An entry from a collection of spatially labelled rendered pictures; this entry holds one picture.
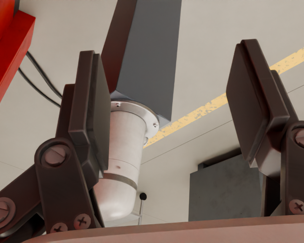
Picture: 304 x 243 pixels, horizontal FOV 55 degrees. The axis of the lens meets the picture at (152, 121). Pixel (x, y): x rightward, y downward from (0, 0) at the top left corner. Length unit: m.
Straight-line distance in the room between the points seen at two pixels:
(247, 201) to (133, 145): 1.93
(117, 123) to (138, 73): 0.15
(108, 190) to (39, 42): 1.61
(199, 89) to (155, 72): 1.36
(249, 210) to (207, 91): 1.00
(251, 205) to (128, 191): 1.93
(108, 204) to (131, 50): 0.41
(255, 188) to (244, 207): 0.17
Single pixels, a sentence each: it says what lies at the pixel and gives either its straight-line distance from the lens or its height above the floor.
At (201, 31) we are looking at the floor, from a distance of 1.83.
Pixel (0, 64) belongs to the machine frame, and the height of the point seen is 0.43.
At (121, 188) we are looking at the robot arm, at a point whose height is 1.21.
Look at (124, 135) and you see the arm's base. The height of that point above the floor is 1.08.
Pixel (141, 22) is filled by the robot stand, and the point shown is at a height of 0.71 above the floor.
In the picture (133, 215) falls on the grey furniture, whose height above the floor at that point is 0.33.
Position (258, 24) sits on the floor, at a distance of 1.84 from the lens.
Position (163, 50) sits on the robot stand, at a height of 0.76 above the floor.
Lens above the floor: 1.45
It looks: 35 degrees down
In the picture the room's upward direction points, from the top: 172 degrees counter-clockwise
